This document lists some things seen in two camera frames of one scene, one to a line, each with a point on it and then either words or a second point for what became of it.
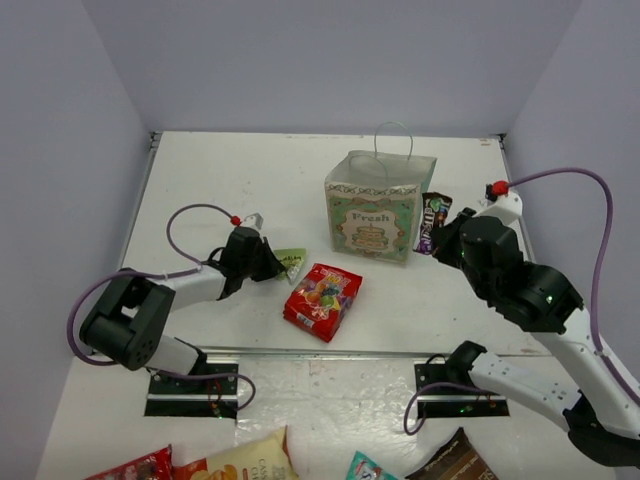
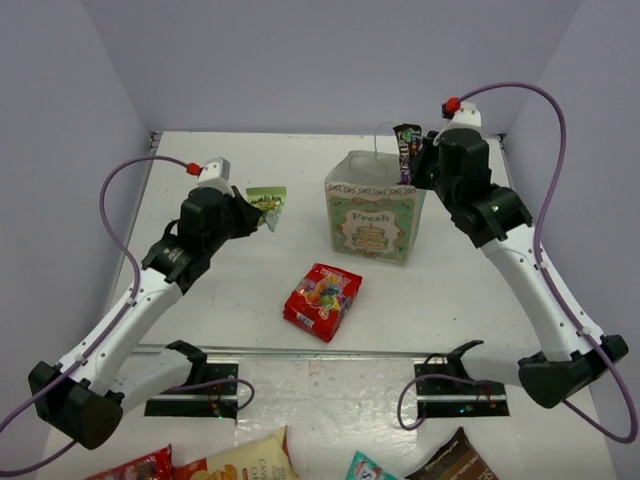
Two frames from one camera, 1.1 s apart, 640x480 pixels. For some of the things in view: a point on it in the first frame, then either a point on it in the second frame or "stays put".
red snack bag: [156, 466] stays put
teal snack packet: [363, 468] stays put
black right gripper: [445, 236] → [420, 160]
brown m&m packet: [434, 213] → [409, 141]
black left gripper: [263, 258] → [242, 215]
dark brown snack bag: [455, 461] stays put
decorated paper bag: [373, 198] stays put
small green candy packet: [293, 261] → [269, 200]
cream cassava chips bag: [267, 457] stays put
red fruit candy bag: [320, 300] stays put
